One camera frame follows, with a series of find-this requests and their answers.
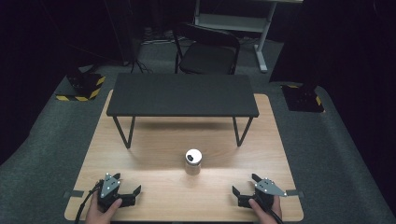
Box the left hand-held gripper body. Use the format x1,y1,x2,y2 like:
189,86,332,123
96,173,137,213

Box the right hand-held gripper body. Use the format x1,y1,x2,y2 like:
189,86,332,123
237,177,289,213

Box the person's left hand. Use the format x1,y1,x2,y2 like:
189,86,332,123
85,191,123,224

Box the person's right hand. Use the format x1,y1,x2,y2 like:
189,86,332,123
247,195,283,224

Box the grey tape strip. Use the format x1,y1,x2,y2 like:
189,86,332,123
63,189,85,200
285,189,305,199

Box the black stand base, striped tape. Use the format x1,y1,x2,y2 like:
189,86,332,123
279,82,326,114
55,68,106,103

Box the black metal-legged shelf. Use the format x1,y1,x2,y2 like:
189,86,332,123
106,73,261,150

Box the black folding chair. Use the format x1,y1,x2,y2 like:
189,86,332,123
172,21,241,76

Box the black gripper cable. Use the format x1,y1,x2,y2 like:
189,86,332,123
255,193,285,224
74,181,104,224

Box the black floor cables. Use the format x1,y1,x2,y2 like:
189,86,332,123
129,57,154,75

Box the white metal desk frame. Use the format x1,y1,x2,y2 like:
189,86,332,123
192,0,304,74

